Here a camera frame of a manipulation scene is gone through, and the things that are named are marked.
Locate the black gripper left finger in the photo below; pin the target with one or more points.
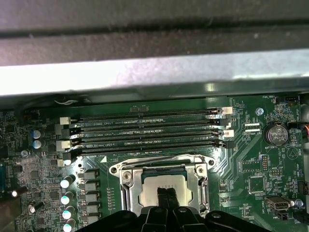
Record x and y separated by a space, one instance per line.
154 220

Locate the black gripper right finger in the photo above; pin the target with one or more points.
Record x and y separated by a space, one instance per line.
186 220

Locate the silver-topped CPU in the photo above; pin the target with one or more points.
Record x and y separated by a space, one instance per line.
149 191

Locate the metal socket cover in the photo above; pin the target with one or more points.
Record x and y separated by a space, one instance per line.
135 186

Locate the CPU socket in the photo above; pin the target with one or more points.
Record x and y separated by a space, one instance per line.
117 168

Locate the black RAM slot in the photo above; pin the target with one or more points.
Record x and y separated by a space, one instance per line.
157 146
157 113
157 135
157 124

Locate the grey square choke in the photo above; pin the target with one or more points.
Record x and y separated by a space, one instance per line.
92 209
91 197
91 186
91 175
93 219

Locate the square black chip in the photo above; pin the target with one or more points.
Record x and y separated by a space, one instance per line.
256 185

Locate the green motherboard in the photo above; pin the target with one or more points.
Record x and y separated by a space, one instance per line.
241 154

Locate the silver can capacitor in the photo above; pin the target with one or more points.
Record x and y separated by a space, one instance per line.
65 199
65 183
37 144
37 134
66 214
67 162
67 227

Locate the silver internal USB port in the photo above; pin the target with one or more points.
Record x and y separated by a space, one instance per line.
277 204

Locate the dark can capacitor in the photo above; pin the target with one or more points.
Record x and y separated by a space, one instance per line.
32 209
15 193

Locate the round coin battery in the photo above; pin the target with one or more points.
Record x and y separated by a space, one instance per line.
276 135

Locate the black PC case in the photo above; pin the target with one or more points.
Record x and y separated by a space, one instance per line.
154 36

